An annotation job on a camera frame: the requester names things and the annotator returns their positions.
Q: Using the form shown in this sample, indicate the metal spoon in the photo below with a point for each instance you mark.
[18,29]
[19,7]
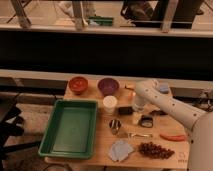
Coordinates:
[139,135]

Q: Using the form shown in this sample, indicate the peach apple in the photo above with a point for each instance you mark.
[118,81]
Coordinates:
[131,96]

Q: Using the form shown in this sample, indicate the light blue cloth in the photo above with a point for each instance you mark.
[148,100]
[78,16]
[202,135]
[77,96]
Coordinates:
[120,150]

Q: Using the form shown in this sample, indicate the black rectangular eraser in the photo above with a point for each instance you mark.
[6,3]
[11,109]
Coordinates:
[125,110]

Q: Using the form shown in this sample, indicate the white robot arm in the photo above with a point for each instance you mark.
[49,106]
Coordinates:
[198,122]

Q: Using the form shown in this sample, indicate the purple bowl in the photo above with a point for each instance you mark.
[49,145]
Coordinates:
[108,86]

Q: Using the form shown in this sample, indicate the black tape measure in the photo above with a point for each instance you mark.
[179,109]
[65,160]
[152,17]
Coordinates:
[146,121]

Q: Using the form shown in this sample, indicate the black marker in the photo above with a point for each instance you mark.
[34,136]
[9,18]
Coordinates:
[157,113]

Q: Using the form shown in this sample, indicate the red bowl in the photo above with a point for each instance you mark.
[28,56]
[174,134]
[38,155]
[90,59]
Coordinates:
[78,85]

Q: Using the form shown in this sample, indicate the black office chair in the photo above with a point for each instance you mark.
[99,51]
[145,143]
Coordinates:
[10,121]

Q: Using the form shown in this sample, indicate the wooden board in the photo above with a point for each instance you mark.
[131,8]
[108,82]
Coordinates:
[104,139]

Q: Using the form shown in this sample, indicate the metal cup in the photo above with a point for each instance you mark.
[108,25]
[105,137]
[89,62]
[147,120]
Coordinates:
[114,126]

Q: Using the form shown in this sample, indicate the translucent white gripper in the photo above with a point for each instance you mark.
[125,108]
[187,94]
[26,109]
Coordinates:
[136,116]

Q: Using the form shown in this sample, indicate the white cup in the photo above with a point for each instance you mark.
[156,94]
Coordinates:
[110,103]

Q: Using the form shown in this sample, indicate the dark grape bunch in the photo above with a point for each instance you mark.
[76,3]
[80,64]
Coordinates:
[155,151]

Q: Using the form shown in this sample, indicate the green plastic tray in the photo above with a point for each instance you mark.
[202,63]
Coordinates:
[70,132]

